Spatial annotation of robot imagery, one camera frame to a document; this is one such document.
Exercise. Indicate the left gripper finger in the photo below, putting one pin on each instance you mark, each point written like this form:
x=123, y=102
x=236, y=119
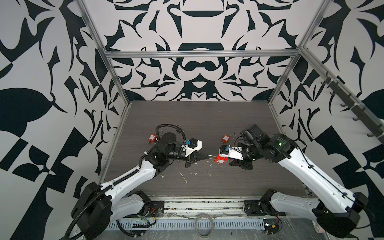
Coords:
x=202, y=159
x=202, y=156

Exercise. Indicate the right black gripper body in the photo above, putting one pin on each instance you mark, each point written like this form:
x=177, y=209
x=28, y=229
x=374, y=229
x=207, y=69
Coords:
x=245, y=163

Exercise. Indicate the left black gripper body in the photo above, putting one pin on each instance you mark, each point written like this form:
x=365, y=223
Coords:
x=188, y=160

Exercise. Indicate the red padlock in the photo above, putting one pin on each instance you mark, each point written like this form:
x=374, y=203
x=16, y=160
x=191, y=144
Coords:
x=154, y=138
x=218, y=159
x=227, y=138

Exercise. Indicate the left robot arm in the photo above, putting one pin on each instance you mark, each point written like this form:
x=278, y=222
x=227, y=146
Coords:
x=99, y=205

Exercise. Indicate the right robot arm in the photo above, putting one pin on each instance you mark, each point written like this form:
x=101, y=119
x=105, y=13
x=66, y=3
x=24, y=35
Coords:
x=334, y=208

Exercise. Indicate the green lit circuit board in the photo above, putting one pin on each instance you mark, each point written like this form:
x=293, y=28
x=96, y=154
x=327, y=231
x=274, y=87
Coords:
x=272, y=226

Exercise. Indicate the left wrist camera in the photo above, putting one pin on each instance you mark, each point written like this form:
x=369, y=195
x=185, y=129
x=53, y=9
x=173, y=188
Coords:
x=191, y=146

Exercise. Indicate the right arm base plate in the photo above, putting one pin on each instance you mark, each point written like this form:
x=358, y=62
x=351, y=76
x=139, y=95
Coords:
x=254, y=208

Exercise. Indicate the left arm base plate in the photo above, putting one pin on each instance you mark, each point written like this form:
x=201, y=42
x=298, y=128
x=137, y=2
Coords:
x=153, y=209

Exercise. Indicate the slotted cable duct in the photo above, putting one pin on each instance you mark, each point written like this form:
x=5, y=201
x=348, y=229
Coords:
x=186, y=224

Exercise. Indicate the black hook rail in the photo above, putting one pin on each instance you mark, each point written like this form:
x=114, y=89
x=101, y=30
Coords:
x=351, y=102

